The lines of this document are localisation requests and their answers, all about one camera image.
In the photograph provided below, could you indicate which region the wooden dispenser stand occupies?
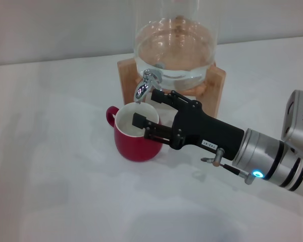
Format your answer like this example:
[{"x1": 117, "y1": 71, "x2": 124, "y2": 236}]
[{"x1": 117, "y1": 59, "x2": 227, "y2": 119}]

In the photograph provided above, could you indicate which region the chrome faucet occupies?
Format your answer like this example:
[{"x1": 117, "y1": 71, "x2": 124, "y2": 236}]
[{"x1": 134, "y1": 68, "x2": 165, "y2": 104}]

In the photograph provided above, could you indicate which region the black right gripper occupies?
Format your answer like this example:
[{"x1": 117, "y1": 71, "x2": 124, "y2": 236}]
[{"x1": 132, "y1": 89, "x2": 245, "y2": 161}]

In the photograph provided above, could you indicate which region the glass water dispenser jar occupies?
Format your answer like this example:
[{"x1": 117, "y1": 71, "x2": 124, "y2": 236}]
[{"x1": 132, "y1": 0, "x2": 221, "y2": 91}]

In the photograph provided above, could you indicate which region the black cable with metal connectors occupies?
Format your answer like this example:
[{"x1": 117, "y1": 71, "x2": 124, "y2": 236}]
[{"x1": 200, "y1": 148, "x2": 256, "y2": 186}]

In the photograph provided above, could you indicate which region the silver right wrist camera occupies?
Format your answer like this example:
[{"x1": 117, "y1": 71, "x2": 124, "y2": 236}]
[{"x1": 281, "y1": 89, "x2": 303, "y2": 160}]

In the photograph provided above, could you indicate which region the red ceramic cup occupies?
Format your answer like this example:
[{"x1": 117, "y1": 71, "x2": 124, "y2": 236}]
[{"x1": 106, "y1": 103, "x2": 164, "y2": 162}]

